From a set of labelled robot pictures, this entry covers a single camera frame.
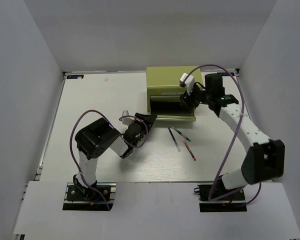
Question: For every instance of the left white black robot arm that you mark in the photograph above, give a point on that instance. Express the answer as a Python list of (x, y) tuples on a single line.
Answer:
[(94, 139)]

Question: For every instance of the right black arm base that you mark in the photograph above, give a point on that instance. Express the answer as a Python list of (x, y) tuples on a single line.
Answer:
[(229, 204)]

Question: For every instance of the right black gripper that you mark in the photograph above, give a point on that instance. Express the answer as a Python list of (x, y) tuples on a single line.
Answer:
[(187, 99)]

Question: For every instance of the blue corner label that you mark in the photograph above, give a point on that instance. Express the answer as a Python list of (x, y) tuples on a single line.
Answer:
[(225, 74), (80, 76)]

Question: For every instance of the right blue corner label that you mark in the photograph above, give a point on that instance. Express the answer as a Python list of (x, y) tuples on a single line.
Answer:
[(225, 74)]

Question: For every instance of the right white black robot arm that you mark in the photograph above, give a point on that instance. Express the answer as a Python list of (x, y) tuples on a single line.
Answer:
[(265, 157)]

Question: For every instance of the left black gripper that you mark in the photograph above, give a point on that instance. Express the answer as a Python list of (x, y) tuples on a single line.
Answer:
[(148, 119)]

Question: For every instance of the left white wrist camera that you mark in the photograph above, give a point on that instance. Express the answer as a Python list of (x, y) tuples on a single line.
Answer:
[(125, 118)]

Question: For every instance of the left blue corner label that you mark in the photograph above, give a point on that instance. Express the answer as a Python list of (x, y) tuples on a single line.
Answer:
[(80, 76)]

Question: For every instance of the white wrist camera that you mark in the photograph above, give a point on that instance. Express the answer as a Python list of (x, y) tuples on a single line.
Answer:
[(187, 81), (125, 118)]

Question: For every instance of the green metal drawer toolbox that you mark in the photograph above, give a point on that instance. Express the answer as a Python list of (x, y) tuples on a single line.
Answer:
[(164, 91)]

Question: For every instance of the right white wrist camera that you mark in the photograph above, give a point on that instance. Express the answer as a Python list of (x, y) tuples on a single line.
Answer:
[(187, 81)]

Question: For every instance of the red pen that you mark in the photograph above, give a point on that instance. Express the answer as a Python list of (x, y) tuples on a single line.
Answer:
[(188, 148)]

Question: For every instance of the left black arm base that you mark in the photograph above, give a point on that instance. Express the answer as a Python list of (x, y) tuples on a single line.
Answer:
[(74, 199)]

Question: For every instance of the purple pen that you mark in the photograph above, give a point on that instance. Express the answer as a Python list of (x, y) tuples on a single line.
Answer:
[(174, 140)]

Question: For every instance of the green pen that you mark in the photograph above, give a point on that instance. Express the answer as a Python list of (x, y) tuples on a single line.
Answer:
[(180, 133)]

